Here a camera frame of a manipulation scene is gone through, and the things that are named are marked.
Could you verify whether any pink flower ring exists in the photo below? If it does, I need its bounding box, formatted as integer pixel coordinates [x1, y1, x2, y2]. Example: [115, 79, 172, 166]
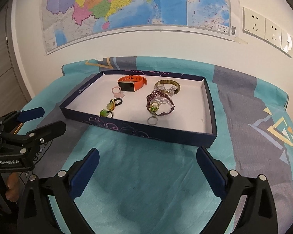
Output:
[111, 85, 125, 98]

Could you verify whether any orange smart watch band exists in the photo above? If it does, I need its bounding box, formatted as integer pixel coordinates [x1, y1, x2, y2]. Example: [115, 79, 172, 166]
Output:
[117, 75, 147, 92]

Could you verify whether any purple beaded bracelet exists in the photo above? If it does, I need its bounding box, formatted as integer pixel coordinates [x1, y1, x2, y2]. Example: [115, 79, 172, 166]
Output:
[146, 89, 176, 116]

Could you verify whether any clear crystal bead bracelet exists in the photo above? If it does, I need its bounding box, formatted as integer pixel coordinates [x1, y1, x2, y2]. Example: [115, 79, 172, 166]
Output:
[155, 83, 176, 106]

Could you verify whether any tortoiseshell bangle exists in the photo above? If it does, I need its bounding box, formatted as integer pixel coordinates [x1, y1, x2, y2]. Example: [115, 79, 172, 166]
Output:
[154, 79, 181, 97]

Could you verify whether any person's left hand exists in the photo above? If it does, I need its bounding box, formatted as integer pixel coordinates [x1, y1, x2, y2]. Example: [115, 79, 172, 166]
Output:
[5, 173, 20, 202]

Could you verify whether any grey wooden door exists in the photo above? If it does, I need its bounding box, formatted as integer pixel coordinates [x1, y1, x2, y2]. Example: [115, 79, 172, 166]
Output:
[0, 0, 32, 117]

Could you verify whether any dark blue box tray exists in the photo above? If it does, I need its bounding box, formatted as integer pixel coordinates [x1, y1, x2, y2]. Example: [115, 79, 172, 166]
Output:
[60, 70, 217, 147]

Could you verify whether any colourful wall map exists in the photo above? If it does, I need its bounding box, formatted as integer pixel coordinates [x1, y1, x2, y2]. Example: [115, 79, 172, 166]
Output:
[41, 0, 240, 53]

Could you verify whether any white wall socket panel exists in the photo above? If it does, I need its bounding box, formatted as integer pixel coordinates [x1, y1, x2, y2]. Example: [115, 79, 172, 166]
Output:
[242, 7, 293, 58]

